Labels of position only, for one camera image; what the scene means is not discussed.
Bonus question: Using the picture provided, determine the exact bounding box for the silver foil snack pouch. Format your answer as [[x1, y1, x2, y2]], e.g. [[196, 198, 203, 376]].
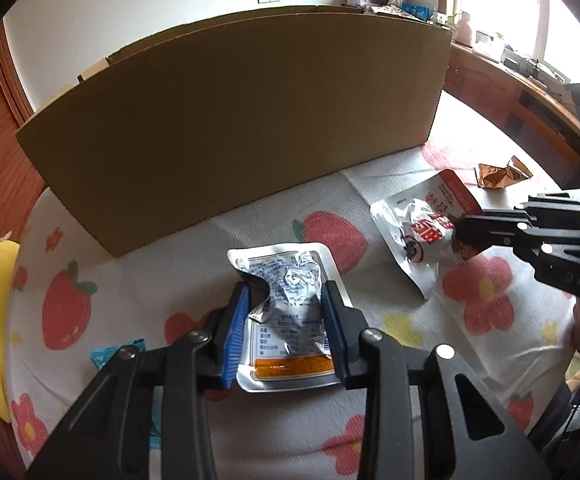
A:
[[227, 243, 352, 393]]

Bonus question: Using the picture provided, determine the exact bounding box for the white red snack pouch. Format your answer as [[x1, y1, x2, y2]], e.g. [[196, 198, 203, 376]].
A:
[[370, 169, 482, 299]]

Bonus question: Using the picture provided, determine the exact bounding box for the copper foil candy wrapper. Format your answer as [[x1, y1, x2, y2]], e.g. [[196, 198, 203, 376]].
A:
[[474, 156, 533, 190]]

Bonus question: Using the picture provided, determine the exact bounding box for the wooden cabinet row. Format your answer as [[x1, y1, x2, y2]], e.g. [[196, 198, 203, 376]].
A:
[[444, 44, 580, 188]]

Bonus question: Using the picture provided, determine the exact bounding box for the teal candy wrapper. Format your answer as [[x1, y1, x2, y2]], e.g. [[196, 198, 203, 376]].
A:
[[89, 338, 164, 450]]

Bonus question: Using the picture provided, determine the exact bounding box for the strawberry print bed sheet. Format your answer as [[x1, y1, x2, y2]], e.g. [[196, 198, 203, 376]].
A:
[[4, 91, 579, 480]]

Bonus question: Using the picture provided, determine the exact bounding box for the pink bottle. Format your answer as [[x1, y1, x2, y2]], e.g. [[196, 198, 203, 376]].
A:
[[455, 11, 473, 48]]

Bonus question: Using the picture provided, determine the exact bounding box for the brown cardboard box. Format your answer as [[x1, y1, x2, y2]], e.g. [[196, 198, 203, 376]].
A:
[[17, 11, 452, 257]]

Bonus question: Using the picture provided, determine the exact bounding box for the folded floral cloth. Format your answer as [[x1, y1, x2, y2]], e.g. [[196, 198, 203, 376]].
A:
[[363, 4, 421, 22]]

